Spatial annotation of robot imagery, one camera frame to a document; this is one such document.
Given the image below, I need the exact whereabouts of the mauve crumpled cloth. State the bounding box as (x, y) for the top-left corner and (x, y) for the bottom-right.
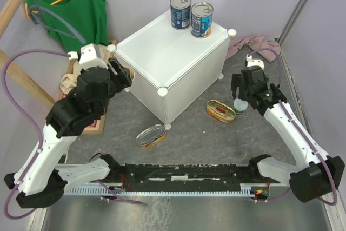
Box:
(225, 35), (281, 62)

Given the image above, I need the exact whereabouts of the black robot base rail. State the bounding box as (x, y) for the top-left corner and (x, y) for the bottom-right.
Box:
(103, 164), (268, 193)

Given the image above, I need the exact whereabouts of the tall blue label can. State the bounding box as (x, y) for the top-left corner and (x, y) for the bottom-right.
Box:
(170, 0), (191, 30)

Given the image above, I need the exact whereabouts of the red oval sardine tin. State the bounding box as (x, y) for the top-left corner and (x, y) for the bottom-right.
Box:
(206, 100), (236, 124)

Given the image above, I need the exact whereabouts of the pink crumpled cloth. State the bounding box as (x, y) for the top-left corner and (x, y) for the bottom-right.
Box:
(62, 94), (98, 129)

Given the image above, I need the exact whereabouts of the white lid green jar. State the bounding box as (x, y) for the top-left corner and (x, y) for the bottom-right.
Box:
(233, 98), (248, 116)

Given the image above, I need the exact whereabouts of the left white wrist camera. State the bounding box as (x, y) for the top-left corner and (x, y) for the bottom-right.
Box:
(79, 43), (108, 70)

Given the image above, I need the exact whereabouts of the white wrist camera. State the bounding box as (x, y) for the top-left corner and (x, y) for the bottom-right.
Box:
(245, 55), (264, 70)
(79, 43), (108, 70)

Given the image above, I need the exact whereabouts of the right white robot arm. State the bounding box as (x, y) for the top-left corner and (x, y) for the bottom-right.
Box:
(231, 66), (345, 206)

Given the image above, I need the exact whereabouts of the wooden rack pole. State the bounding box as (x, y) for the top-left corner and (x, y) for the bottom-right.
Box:
(1, 0), (24, 37)

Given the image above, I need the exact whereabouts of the silver oval fish tin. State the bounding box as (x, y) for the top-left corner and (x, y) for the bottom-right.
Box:
(136, 124), (166, 149)

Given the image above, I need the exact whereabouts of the wooden tray frame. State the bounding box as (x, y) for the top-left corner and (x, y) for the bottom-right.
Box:
(58, 39), (118, 135)

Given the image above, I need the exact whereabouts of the wooden diagonal beam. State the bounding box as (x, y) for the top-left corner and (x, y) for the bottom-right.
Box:
(6, 62), (55, 110)

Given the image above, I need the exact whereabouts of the white slotted cable duct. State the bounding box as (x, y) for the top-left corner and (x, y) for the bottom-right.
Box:
(65, 184), (255, 197)

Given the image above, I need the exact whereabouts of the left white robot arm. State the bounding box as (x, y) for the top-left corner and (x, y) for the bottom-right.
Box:
(4, 57), (132, 209)

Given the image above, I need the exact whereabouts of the green tank top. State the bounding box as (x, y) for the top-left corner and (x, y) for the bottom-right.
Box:
(38, 1), (109, 52)

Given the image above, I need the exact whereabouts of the white cube cabinet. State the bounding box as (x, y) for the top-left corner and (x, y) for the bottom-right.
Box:
(108, 11), (230, 130)

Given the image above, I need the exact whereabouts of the beige crumpled cloth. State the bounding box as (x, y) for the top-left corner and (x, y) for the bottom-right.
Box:
(60, 61), (82, 95)

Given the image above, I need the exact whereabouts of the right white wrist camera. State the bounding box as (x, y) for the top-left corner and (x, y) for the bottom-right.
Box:
(245, 55), (264, 70)

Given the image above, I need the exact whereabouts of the small pink label can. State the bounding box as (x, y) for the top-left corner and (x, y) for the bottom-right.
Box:
(130, 69), (135, 80)

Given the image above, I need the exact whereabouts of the blue white label can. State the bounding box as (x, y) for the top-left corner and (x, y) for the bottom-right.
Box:
(191, 2), (214, 38)

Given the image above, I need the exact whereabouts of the grey blue hanger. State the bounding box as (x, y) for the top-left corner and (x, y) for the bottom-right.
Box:
(16, 0), (87, 44)

